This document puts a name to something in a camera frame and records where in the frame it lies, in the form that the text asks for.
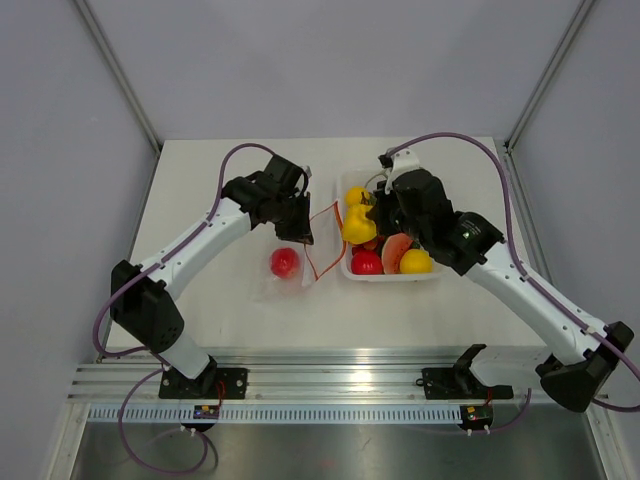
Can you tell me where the watermelon slice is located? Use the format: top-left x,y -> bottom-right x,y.
381,233 -> 413,275

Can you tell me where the yellow bell pepper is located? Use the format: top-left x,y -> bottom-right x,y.
342,204 -> 377,245

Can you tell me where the red apple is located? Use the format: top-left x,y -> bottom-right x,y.
269,247 -> 300,279

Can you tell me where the clear zip top bag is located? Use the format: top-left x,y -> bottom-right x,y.
250,199 -> 347,303

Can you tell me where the red tomato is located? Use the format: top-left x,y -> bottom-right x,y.
351,250 -> 384,275

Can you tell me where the yellow lemon front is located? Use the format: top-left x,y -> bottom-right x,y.
399,249 -> 433,275

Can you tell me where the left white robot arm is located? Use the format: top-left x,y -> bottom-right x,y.
109,154 -> 313,399

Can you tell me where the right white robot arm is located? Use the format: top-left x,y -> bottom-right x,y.
367,168 -> 634,413

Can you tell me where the white plastic food tray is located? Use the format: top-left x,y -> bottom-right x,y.
337,169 -> 444,283

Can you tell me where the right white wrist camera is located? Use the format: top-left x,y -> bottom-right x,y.
378,149 -> 421,178

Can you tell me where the aluminium mounting rail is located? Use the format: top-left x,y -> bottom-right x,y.
67,347 -> 546,404

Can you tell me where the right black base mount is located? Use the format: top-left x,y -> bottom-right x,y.
414,344 -> 514,403

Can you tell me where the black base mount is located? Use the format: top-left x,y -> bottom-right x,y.
158,357 -> 249,400
414,344 -> 514,403

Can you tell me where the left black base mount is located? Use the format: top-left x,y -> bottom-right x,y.
158,357 -> 249,400

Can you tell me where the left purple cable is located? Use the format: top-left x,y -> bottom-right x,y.
92,142 -> 276,474

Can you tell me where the purple cable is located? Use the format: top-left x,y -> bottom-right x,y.
379,131 -> 640,434
92,142 -> 276,474

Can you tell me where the right aluminium frame post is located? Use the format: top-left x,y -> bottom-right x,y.
504,0 -> 599,154

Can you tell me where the aluminium frame post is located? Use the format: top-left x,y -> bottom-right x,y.
504,0 -> 599,154
70,0 -> 163,157

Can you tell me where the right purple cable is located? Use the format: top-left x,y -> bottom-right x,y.
379,131 -> 640,434

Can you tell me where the left aluminium frame post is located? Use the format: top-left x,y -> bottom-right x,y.
70,0 -> 163,157

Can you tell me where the white slotted cable duct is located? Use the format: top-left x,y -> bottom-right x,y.
88,403 -> 462,425

